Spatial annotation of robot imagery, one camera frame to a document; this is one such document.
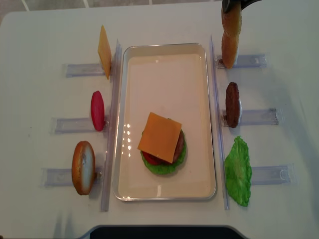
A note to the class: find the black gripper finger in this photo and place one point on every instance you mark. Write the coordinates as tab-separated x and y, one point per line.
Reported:
228	5

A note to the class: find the sesame top bun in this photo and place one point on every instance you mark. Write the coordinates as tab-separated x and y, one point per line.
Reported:
232	20

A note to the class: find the upright meat patty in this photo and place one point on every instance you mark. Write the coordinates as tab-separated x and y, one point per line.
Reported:
232	103

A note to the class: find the upright cheese slice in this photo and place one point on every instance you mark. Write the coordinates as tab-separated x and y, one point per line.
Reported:
104	52

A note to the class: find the cheese slice on tray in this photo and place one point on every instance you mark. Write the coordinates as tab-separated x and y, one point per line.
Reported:
159	137

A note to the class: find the meat patty on tray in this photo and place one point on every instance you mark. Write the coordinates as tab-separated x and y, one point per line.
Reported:
179	147

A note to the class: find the upright green lettuce leaf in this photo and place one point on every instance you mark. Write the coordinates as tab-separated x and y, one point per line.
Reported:
238	172

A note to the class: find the upright red tomato slice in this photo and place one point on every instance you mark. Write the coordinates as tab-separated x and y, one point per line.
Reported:
97	111

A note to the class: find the clear holder under cheese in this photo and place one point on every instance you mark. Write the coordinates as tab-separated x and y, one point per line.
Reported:
83	70

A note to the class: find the tomato slice on tray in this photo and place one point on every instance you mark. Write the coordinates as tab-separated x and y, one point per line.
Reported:
152	160

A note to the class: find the green lettuce leaf on tray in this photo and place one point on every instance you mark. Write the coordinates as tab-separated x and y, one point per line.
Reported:
167	168

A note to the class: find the clear holder under lettuce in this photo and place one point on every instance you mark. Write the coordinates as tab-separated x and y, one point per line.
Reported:
274	175

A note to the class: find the clear holder under tomato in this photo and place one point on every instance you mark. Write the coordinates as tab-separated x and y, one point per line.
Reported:
74	125

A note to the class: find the upright bun slice right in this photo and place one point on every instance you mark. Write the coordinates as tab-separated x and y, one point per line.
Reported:
229	48

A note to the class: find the upright bun slice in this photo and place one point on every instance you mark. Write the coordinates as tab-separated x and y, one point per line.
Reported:
83	167
229	48

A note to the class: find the clear holder under right buns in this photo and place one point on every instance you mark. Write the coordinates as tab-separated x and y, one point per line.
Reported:
244	61

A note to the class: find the white rectangular tray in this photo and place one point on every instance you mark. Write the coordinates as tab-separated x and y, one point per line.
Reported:
170	81

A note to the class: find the clear holder under patty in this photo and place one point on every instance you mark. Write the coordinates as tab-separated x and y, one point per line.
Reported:
259	117

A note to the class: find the upright bun slice left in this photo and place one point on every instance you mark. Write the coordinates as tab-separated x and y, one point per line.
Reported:
83	167

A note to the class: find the clear holder under left bun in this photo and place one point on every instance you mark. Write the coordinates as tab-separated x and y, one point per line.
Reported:
55	177

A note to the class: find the dark base at bottom edge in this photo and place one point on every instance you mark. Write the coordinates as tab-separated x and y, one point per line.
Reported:
163	232

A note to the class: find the left long clear rail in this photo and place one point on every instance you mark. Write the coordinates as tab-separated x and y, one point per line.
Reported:
112	128

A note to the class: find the long clear rail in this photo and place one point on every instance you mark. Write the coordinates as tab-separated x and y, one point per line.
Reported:
112	128
218	125

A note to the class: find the right long clear rail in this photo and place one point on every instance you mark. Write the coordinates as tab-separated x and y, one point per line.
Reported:
218	125

